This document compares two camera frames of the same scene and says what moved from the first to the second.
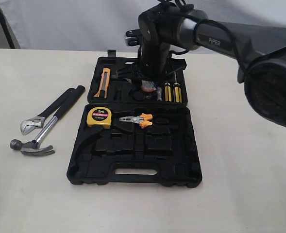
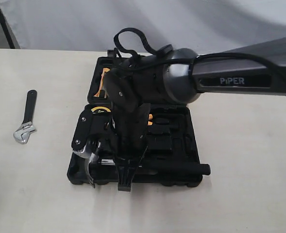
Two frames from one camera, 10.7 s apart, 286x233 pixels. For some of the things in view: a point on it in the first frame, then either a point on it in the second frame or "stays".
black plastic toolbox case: x=136 y=130 stays
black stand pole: x=2 y=17 stays
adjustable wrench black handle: x=38 y=121 → x=22 y=135
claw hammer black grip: x=33 y=148 → x=176 y=168
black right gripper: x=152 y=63 → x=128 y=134
